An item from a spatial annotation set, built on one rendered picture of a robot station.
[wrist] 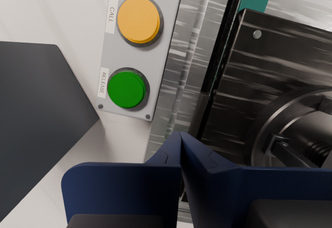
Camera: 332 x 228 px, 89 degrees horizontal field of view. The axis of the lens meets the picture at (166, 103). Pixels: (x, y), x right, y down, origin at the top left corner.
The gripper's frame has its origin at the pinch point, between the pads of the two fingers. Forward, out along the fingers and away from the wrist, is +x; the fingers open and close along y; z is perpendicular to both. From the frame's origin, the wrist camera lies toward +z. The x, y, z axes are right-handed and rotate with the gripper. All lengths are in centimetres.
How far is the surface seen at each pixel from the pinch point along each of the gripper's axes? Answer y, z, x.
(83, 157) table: 16.3, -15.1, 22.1
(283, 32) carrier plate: -10.5, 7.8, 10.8
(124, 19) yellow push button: 5.0, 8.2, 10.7
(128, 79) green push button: 4.8, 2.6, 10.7
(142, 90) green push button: 3.4, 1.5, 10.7
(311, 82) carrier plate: -14.7, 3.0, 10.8
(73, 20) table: 15.2, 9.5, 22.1
